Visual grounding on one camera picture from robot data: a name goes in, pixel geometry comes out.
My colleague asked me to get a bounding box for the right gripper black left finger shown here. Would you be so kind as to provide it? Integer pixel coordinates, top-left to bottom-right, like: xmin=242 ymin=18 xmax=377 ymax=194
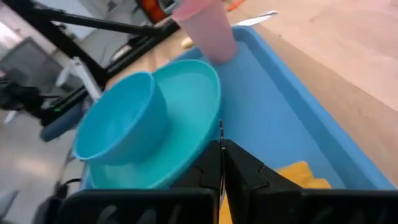
xmin=57 ymin=119 xmax=223 ymax=224

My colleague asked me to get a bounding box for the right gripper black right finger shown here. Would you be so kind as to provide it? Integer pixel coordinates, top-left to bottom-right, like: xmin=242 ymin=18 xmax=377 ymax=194
xmin=223 ymin=139 xmax=398 ymax=224

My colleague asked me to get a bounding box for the orange cloth napkin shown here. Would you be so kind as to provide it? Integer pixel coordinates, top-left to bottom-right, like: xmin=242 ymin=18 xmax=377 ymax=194
xmin=218 ymin=161 xmax=332 ymax=224

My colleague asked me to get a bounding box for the blue plastic bowl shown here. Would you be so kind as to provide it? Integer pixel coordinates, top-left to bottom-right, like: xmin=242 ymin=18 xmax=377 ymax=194
xmin=73 ymin=72 xmax=169 ymax=166

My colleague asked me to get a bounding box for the teal plastic plate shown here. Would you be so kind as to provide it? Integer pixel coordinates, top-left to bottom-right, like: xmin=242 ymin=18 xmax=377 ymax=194
xmin=88 ymin=58 xmax=222 ymax=190

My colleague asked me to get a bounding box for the pink plastic cup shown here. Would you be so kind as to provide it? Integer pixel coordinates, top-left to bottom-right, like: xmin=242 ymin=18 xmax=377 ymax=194
xmin=172 ymin=0 xmax=239 ymax=65

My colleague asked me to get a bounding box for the blue plastic tray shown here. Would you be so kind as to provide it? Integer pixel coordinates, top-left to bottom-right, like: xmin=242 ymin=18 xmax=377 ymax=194
xmin=79 ymin=25 xmax=396 ymax=190

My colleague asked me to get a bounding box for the white angled object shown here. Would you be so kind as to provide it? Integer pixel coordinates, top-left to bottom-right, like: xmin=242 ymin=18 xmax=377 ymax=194
xmin=57 ymin=57 xmax=104 ymax=101

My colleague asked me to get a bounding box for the grey box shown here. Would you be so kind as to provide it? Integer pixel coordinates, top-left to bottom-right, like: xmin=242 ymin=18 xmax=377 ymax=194
xmin=0 ymin=36 xmax=82 ymax=95

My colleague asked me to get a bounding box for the orange and black object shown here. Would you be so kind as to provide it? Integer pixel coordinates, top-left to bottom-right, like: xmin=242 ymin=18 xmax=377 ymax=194
xmin=138 ymin=0 xmax=170 ymax=23

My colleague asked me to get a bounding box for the black metal table frame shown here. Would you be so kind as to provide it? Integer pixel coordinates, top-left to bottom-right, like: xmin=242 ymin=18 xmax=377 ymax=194
xmin=0 ymin=0 xmax=181 ymax=125

